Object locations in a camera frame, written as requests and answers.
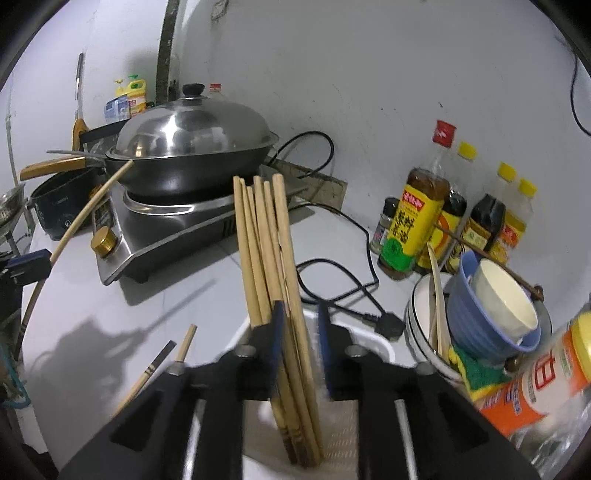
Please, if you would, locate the orange-label bottle yellow cap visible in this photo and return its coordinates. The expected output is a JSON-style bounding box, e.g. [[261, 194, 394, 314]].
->
[[475, 311, 591, 439]]

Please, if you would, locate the blue bowl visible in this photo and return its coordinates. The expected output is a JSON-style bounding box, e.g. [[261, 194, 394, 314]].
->
[[445, 251, 543, 365]]

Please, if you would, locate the white dark-rimmed bowl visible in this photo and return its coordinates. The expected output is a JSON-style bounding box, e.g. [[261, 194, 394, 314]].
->
[[404, 272, 467, 384]]

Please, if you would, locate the brown board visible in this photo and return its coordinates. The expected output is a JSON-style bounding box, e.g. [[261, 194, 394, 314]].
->
[[263, 159, 347, 208]]

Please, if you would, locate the dark sauce bottle yellow cap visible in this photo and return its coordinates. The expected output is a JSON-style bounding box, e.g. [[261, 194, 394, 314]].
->
[[416, 141, 478, 273]]

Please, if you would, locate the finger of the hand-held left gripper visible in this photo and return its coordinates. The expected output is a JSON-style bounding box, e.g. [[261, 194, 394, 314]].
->
[[7, 249, 52, 287]]

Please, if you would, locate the white wall pipe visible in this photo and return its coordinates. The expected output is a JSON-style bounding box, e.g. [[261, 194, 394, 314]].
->
[[4, 88, 14, 185]]

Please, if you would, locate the kitchen knife wooden handle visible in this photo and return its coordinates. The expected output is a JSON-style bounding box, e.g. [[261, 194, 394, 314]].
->
[[71, 52, 88, 151]]

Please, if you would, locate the blue white carton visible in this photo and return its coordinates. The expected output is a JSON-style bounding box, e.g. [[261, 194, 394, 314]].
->
[[104, 96, 130, 124]]

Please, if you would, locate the large yellow-label oil bottle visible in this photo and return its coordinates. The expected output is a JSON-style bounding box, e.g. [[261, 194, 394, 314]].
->
[[378, 119, 458, 281]]

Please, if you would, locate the steel domed wok lid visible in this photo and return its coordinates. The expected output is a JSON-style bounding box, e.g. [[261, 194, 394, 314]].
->
[[115, 83, 278, 160]]

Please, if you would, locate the bundle of wooden chopsticks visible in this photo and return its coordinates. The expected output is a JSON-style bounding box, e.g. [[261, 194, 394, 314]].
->
[[232, 173, 325, 467]]

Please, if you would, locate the black power cable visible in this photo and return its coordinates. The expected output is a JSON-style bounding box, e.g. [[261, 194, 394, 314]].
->
[[265, 131, 407, 341]]

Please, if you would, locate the plain wooden chopstick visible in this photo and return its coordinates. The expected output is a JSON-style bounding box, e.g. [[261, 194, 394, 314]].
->
[[174, 324, 198, 363], [434, 277, 452, 360], [14, 159, 134, 358], [426, 242, 444, 356]]

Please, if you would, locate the black wok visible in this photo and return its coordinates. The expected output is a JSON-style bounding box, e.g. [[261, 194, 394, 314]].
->
[[19, 134, 280, 195]]

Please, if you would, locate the clear plastic bag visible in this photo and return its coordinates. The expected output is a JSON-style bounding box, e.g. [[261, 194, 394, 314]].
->
[[508, 392, 591, 476]]

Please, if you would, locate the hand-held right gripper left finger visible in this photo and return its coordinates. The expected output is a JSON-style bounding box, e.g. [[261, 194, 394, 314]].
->
[[58, 300, 288, 480]]

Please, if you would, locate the white perforated utensil holder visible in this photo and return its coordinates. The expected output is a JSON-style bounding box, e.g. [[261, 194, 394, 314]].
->
[[226, 309, 395, 480]]

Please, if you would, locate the silver induction cooker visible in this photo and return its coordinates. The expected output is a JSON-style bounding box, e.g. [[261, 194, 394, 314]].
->
[[90, 166, 308, 286]]

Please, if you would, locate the steel colander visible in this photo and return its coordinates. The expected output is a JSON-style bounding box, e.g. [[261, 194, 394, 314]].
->
[[0, 182, 26, 227]]

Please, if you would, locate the striped-end wooden chopstick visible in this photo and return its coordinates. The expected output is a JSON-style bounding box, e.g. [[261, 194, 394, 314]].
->
[[113, 340, 177, 416]]

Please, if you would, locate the green yellow sponge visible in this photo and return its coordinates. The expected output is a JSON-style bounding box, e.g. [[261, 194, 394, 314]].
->
[[448, 344, 511, 402]]

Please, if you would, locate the dark wooden stick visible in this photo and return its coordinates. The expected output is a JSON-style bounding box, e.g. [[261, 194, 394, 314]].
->
[[434, 224, 546, 301]]

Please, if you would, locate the soy sauce bottle yellow cap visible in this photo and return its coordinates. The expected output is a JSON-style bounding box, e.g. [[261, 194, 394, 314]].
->
[[455, 161, 518, 264]]

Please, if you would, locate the yellow liquid bottle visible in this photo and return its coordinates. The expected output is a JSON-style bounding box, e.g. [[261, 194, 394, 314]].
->
[[489, 178, 539, 266]]

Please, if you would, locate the black wall cable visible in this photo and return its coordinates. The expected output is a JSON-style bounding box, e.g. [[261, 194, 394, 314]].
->
[[570, 55, 591, 139]]

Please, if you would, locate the yellow detergent bottle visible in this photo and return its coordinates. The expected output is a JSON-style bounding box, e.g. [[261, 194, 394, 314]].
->
[[115, 74, 147, 118]]

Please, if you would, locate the black cooker pot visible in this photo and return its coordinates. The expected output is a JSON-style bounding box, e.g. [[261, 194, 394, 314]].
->
[[30, 166, 109, 241]]

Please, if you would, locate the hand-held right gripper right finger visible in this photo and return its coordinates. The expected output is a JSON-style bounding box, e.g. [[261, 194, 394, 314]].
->
[[317, 305, 541, 480]]

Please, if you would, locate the dark vertical pipe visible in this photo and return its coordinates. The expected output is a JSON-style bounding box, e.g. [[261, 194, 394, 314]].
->
[[154, 0, 181, 104]]

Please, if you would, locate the small spice jar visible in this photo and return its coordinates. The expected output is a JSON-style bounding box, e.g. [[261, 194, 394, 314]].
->
[[369, 197, 400, 254]]

